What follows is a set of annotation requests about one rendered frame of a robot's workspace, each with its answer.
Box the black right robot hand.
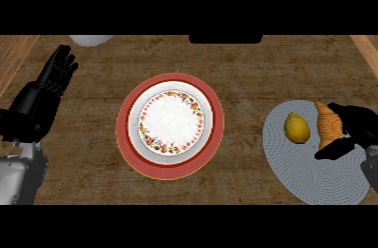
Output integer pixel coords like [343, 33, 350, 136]
[313, 102, 378, 161]

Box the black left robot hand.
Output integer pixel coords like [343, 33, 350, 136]
[0, 44, 80, 144]

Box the red-rimmed floral plate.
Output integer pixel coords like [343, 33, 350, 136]
[115, 72, 226, 181]

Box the yellow lemon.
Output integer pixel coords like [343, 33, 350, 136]
[284, 111, 312, 145]

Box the grey round placemat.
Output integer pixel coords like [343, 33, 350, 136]
[262, 99, 374, 206]

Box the brown croissant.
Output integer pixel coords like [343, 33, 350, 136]
[315, 100, 344, 151]

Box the white round bowl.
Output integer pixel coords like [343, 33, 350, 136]
[68, 34, 115, 48]

